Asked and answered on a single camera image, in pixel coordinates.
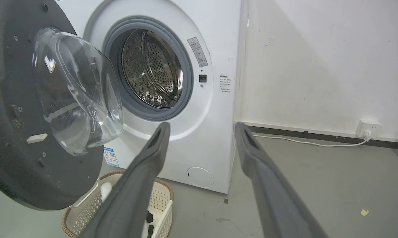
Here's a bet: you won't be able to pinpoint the white plastic laundry basket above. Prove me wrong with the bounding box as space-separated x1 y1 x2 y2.
62 171 174 238

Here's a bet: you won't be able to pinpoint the white wall power socket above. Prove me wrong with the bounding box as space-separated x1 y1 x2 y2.
356 119 382 138

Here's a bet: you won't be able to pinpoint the white power cable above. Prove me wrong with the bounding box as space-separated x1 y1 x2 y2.
253 130 372 147

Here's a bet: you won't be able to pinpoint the dark grey washing machine door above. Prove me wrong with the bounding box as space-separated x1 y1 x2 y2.
0 0 124 211

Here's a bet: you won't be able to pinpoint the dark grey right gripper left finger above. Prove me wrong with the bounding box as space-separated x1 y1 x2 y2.
79 122 171 238

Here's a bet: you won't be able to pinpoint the white soft item in basket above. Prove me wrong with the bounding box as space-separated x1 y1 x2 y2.
100 182 113 202

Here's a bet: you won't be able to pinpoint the white front-load washing machine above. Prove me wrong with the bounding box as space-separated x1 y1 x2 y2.
55 0 242 194

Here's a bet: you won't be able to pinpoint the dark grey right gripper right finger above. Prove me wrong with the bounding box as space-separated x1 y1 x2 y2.
234 122 328 238

